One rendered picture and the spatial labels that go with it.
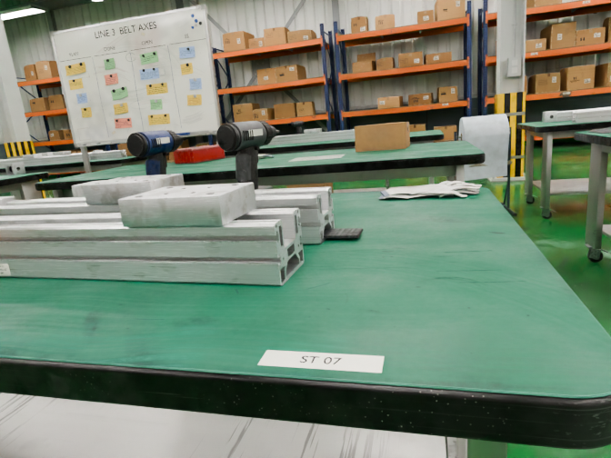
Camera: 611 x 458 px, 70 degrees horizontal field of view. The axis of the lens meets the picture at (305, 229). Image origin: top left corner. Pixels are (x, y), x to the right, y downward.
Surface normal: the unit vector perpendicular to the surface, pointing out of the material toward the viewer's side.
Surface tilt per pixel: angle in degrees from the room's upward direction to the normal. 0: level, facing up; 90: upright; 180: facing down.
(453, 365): 0
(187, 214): 90
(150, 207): 90
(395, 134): 89
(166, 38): 90
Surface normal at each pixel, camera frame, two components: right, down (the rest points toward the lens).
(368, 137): -0.35, 0.24
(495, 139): -0.18, 0.40
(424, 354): -0.09, -0.97
